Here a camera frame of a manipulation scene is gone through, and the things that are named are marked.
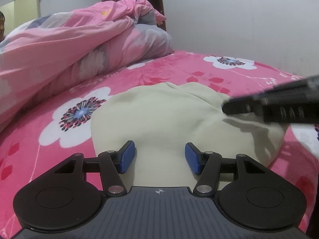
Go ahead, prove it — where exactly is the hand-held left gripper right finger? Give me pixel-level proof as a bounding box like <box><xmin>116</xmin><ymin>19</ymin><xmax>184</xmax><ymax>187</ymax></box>
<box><xmin>185</xmin><ymin>142</ymin><xmax>268</xmax><ymax>197</ymax></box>

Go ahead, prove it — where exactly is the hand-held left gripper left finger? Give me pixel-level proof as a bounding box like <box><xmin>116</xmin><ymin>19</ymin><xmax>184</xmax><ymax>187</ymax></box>
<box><xmin>53</xmin><ymin>140</ymin><xmax>135</xmax><ymax>197</ymax></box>

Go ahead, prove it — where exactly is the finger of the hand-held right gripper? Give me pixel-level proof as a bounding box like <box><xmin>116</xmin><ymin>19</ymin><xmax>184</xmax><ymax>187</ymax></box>
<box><xmin>221</xmin><ymin>95</ymin><xmax>265</xmax><ymax>116</ymax></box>

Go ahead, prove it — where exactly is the beige zip hoodie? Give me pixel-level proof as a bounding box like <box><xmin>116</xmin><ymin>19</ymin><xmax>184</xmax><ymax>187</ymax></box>
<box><xmin>90</xmin><ymin>82</ymin><xmax>289</xmax><ymax>188</ymax></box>

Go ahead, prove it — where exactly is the pink floral duvet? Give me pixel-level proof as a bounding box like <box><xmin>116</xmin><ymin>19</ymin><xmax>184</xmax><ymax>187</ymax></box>
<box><xmin>0</xmin><ymin>0</ymin><xmax>174</xmax><ymax>130</ymax></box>

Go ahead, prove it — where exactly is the pale yellow wardrobe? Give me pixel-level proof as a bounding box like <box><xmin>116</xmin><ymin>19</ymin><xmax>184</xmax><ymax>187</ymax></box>
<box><xmin>0</xmin><ymin>0</ymin><xmax>41</xmax><ymax>34</ymax></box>

